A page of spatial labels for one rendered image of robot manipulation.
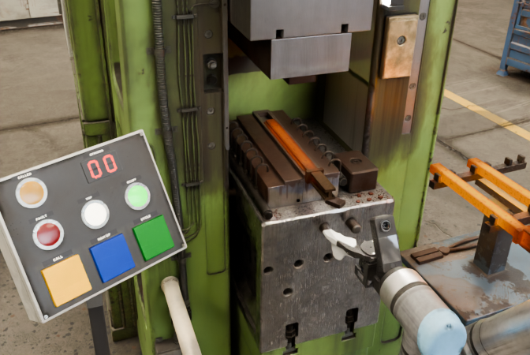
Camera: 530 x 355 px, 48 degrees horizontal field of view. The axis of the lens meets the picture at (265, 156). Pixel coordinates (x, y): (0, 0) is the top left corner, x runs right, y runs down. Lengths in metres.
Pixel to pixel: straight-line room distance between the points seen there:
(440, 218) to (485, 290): 1.61
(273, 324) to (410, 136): 0.68
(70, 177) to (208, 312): 0.81
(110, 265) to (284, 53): 0.59
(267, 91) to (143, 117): 0.57
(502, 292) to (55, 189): 1.14
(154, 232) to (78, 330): 1.35
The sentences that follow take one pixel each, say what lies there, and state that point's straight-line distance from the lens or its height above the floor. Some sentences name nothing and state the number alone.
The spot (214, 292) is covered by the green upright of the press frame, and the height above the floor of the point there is 0.55.
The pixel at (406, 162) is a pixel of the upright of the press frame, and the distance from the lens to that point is 1.85.
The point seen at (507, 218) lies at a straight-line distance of 1.48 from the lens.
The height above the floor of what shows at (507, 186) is 0.99.
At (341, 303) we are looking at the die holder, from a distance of 1.76.
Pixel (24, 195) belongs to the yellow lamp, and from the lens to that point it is 1.19.
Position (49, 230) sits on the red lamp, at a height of 1.10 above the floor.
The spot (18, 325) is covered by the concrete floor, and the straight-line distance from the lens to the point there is 2.68.
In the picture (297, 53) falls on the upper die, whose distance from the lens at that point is 1.37.
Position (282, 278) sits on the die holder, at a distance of 1.60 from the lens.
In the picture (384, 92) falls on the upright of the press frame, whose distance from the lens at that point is 1.69.
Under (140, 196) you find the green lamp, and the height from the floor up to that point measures 1.09.
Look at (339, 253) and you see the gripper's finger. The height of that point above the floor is 0.96.
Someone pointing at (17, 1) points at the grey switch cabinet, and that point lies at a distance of 6.57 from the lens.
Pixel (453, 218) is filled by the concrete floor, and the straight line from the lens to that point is 3.30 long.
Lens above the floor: 1.76
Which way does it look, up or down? 28 degrees down
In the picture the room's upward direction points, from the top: 1 degrees clockwise
